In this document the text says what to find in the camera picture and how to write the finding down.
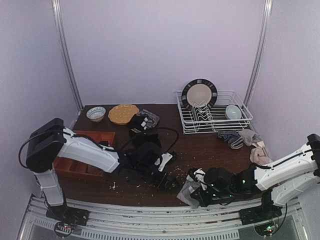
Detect yellow dotted plate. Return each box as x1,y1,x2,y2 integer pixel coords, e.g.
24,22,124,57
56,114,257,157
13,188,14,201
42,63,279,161
108,104,140,125

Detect blue patterned bowl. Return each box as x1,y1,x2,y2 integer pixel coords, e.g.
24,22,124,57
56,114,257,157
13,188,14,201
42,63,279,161
86,106,106,123

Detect right metal corner post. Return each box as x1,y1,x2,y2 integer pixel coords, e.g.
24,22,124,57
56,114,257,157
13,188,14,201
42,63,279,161
243,0,273,107

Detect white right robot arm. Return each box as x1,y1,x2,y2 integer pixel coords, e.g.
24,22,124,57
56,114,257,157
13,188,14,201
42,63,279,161
187,133,320,225

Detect black rimmed beige plate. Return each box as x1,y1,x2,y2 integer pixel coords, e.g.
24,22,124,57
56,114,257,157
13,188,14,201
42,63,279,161
181,78,218,111

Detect metal front rail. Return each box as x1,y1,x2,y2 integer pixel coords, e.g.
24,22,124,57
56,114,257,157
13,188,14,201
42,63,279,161
17,196,311,240

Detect metal corner post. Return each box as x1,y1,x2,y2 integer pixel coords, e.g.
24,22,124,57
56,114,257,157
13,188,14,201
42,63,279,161
51,0,84,112
243,0,273,107

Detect left metal corner post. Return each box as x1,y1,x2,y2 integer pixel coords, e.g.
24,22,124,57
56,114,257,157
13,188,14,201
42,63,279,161
51,0,84,112

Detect grey underwear pile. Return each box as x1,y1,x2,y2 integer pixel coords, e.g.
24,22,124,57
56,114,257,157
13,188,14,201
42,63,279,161
137,109,160,129

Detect brown wooden organizer box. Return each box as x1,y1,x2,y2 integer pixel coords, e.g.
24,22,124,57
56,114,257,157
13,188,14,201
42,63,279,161
53,130,116,183

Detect black underwear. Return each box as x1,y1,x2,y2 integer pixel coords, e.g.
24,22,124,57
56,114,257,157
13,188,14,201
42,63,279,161
127,114,162,148

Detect blue striped underwear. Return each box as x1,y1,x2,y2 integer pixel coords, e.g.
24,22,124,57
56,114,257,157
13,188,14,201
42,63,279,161
217,130,244,150

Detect light green bowl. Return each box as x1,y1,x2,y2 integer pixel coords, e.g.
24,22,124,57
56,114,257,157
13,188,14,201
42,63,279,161
225,104,242,120

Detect grey white underwear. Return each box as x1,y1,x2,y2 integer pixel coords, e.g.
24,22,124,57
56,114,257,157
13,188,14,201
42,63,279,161
176,175,201,209

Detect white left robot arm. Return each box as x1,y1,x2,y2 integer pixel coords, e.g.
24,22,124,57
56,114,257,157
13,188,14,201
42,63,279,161
18,118,179,222

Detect white wire dish rack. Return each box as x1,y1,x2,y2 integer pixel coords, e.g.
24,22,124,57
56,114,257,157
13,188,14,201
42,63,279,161
175,90,253,134

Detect grey cloth by rack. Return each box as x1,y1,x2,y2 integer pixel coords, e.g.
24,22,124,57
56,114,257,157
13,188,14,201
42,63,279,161
238,129,262,146

